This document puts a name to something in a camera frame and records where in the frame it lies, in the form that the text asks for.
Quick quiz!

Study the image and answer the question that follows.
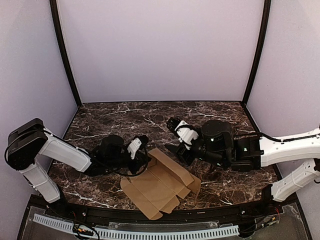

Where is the brown cardboard box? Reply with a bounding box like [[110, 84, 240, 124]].
[[120, 148, 201, 217]]

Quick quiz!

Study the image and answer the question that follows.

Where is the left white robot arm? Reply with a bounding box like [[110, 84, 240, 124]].
[[4, 118, 151, 204]]

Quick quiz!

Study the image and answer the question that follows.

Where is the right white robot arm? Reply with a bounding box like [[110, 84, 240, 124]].
[[165, 117, 320, 203]]

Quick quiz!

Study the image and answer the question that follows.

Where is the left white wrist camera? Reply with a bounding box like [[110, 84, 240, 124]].
[[127, 137, 142, 160]]

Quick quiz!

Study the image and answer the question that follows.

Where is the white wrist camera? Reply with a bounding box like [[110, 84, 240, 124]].
[[174, 120, 199, 150], [127, 137, 142, 160]]

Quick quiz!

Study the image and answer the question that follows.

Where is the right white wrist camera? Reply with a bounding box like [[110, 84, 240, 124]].
[[174, 120, 199, 150]]

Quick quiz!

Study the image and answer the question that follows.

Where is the black front table rail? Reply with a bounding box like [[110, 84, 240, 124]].
[[50, 200, 265, 226]]

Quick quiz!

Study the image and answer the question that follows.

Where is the white slotted cable duct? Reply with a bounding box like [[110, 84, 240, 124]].
[[32, 213, 240, 240]]

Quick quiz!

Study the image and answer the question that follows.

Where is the right black frame post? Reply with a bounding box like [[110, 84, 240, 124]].
[[241, 0, 272, 106]]

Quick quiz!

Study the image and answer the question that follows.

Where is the black frame post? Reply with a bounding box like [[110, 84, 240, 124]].
[[49, 0, 82, 108], [241, 0, 272, 106]]

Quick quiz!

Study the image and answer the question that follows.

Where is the left black frame post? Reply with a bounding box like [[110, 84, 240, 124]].
[[49, 0, 82, 108]]

